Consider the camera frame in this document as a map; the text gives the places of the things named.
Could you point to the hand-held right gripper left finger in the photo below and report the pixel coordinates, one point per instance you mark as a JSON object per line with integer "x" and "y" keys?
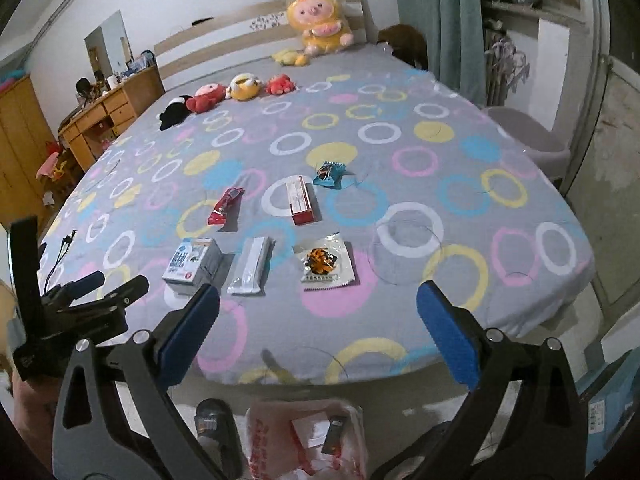
{"x": 192, "y": 327}

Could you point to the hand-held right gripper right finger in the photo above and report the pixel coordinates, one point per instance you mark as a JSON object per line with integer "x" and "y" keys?
{"x": 447, "y": 335}

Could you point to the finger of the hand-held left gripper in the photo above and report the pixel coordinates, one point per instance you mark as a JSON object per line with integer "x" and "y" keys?
{"x": 127, "y": 290}
{"x": 85, "y": 282}

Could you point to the white and blue carton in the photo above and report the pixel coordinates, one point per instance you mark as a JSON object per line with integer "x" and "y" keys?
{"x": 192, "y": 265}

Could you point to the long white wrapper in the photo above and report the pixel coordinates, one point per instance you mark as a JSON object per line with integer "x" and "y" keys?
{"x": 251, "y": 265}

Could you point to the red wrapper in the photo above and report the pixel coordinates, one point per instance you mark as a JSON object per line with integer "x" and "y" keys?
{"x": 225, "y": 206}

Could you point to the white and red plastic bag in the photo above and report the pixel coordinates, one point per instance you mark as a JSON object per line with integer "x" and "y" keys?
{"x": 265, "y": 440}

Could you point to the white packet with orange print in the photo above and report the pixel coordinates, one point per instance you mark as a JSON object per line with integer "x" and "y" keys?
{"x": 324, "y": 262}

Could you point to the long red and white box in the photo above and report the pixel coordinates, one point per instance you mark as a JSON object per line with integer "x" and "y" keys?
{"x": 301, "y": 202}

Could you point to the teal snack packet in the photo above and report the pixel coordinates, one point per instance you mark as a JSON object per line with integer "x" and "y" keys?
{"x": 329, "y": 174}

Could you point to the dark slipper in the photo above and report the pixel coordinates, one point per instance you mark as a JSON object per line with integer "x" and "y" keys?
{"x": 215, "y": 430}

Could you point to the pink clothes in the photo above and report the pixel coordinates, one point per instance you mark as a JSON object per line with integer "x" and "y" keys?
{"x": 52, "y": 165}

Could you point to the wooden wardrobe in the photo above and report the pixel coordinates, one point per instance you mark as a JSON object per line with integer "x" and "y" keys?
{"x": 20, "y": 150}

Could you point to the small black box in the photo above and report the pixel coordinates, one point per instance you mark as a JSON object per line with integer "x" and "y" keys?
{"x": 334, "y": 435}

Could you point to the wooden desk with drawers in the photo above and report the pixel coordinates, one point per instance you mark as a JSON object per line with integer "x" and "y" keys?
{"x": 107, "y": 110}

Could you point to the blue cardboard box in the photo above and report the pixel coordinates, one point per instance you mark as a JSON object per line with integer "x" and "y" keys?
{"x": 605, "y": 410}

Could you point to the black and white plush toy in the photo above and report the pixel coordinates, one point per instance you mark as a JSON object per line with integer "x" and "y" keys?
{"x": 172, "y": 112}

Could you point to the dark round object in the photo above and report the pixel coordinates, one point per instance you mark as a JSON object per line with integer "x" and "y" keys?
{"x": 84, "y": 87}

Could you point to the red crab plush toy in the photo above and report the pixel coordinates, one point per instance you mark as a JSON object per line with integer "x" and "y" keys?
{"x": 205, "y": 99}

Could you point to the grey chair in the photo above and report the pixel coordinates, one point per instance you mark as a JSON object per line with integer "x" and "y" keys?
{"x": 530, "y": 137}

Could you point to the pile of desk clutter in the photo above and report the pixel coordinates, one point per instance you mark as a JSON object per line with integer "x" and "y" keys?
{"x": 130, "y": 67}

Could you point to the yellow striped plush toy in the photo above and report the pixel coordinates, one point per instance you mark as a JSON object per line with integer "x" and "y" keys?
{"x": 243, "y": 87}

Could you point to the small red plush toy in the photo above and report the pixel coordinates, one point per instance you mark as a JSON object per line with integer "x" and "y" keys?
{"x": 280, "y": 85}

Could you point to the striped wooden headboard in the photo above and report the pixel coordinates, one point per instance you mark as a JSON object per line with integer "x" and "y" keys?
{"x": 225, "y": 35}

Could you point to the small yellow plush toy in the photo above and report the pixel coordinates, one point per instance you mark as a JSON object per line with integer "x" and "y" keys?
{"x": 290, "y": 57}

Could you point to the teal curtain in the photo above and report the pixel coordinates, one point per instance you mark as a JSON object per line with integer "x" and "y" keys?
{"x": 440, "y": 20}

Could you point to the large yellow pig plush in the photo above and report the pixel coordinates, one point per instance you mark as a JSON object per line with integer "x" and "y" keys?
{"x": 320, "y": 17}

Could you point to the wall mirror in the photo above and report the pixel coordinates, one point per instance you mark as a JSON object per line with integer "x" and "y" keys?
{"x": 107, "y": 42}

